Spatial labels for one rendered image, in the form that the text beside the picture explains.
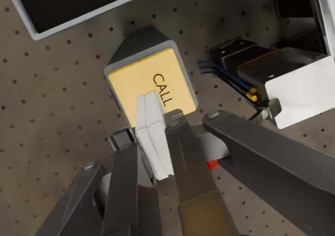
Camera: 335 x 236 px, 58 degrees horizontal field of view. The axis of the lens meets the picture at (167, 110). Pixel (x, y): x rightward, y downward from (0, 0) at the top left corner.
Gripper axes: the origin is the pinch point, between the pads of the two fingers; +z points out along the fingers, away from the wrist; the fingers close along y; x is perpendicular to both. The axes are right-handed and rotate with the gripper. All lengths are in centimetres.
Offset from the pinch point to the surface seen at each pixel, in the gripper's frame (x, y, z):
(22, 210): -28, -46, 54
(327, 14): -3.0, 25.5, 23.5
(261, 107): -9.1, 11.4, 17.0
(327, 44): -7.0, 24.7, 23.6
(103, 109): -11, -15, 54
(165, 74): 1.2, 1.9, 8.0
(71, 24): 7.8, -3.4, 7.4
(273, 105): -9.3, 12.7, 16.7
